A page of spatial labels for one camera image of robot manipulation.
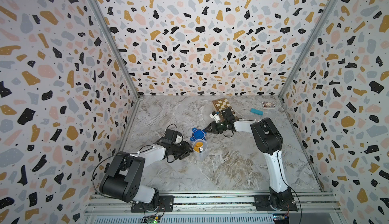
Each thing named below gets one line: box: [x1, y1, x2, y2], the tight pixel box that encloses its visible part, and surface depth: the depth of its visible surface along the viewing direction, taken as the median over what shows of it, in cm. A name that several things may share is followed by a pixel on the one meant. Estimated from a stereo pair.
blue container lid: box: [189, 127, 207, 142], surface depth 102 cm
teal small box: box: [250, 107, 264, 116], surface depth 115 cm
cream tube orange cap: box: [193, 141, 204, 153], surface depth 83 cm
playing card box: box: [261, 101, 276, 109], surface depth 119 cm
